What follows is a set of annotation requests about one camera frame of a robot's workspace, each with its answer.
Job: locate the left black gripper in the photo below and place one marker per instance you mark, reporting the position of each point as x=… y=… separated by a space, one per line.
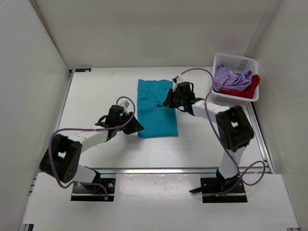
x=134 y=126

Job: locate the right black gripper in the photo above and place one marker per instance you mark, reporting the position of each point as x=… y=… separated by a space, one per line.
x=169 y=103

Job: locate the teal t shirt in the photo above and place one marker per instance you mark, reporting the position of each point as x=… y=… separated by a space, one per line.
x=158 y=121

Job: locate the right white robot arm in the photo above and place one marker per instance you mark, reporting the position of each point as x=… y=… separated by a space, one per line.
x=232 y=126

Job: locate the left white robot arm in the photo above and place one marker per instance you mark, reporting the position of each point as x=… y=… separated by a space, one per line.
x=61 y=159

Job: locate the lavender t shirt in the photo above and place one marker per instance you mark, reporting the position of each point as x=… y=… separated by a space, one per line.
x=227 y=79

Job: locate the red t shirt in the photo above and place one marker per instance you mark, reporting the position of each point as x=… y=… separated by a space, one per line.
x=247 y=93

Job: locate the dark label sticker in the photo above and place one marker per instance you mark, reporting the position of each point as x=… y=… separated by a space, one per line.
x=81 y=70

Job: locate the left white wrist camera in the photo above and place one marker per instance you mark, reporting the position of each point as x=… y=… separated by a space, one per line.
x=125 y=105

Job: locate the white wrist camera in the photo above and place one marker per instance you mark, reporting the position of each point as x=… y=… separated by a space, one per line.
x=125 y=105
x=177 y=80

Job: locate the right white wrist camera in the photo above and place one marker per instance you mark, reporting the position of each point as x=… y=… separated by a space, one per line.
x=177 y=80

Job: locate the aluminium rail bar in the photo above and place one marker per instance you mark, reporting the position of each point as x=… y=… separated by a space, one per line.
x=159 y=171

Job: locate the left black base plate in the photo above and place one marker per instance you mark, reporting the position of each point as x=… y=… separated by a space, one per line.
x=86 y=193

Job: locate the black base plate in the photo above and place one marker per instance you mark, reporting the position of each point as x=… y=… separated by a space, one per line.
x=212 y=192
x=86 y=193

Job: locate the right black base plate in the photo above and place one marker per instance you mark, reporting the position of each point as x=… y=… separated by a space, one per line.
x=212 y=192

